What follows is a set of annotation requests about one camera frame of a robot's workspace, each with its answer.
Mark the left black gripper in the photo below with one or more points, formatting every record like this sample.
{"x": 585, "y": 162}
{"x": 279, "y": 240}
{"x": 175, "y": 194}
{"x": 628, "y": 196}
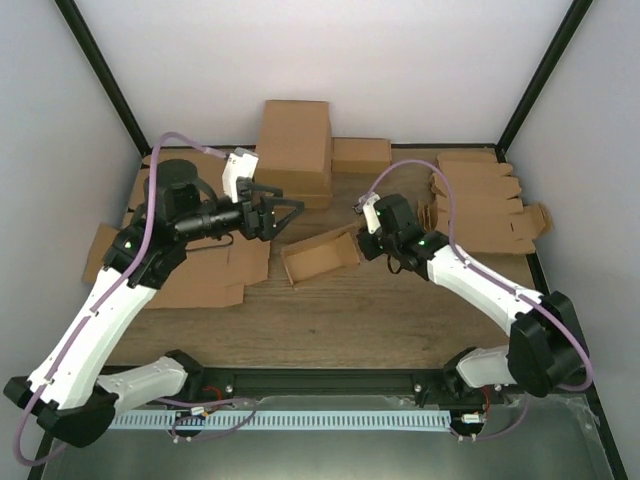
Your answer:
{"x": 265, "y": 228}

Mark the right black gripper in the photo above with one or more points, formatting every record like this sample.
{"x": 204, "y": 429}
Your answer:
{"x": 370, "y": 251}

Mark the small cardboard box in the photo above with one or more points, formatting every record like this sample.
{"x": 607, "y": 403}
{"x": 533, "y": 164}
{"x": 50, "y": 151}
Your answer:
{"x": 361, "y": 155}
{"x": 321, "y": 255}

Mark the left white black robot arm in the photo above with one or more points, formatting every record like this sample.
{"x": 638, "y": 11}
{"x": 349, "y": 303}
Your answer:
{"x": 68, "y": 393}

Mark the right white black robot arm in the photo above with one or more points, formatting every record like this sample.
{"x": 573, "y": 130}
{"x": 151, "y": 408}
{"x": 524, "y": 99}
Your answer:
{"x": 541, "y": 354}

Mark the large folded cardboard box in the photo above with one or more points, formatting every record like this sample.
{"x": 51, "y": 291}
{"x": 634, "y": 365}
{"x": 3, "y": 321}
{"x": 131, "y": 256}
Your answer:
{"x": 294, "y": 147}

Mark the small folded cardboard box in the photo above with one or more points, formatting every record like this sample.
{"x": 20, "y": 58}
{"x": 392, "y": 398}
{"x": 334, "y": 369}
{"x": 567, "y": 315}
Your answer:
{"x": 361, "y": 155}

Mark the large flat cardboard blank front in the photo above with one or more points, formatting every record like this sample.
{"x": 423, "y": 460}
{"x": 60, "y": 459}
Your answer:
{"x": 214, "y": 274}

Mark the stack of small cardboard blanks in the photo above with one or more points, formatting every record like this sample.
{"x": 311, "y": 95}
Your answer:
{"x": 481, "y": 198}

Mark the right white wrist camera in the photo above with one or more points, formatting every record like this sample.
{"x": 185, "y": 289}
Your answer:
{"x": 366, "y": 207}

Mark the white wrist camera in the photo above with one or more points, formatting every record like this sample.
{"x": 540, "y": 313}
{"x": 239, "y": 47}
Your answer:
{"x": 241, "y": 163}
{"x": 366, "y": 207}

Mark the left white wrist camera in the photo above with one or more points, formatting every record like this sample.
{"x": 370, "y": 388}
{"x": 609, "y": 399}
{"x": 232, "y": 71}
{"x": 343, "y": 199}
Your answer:
{"x": 241, "y": 163}

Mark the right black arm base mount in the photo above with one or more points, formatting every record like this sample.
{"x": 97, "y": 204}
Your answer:
{"x": 445, "y": 388}

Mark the black aluminium frame rail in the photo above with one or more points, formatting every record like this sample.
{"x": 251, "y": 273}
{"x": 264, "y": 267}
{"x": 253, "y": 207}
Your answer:
{"x": 262, "y": 383}

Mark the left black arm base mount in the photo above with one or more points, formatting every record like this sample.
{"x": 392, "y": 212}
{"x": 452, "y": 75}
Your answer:
{"x": 202, "y": 383}

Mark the light blue slotted cable duct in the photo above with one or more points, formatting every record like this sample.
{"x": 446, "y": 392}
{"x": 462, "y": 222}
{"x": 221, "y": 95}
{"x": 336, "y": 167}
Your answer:
{"x": 394, "y": 420}

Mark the left black frame post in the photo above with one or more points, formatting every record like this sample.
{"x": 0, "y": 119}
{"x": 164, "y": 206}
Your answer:
{"x": 81, "y": 32}

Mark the black frame post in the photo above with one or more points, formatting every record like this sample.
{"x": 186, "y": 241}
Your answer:
{"x": 81, "y": 32}
{"x": 554, "y": 52}

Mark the right black frame post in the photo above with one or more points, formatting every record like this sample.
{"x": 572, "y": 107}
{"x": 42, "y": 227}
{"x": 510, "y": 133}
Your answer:
{"x": 554, "y": 52}

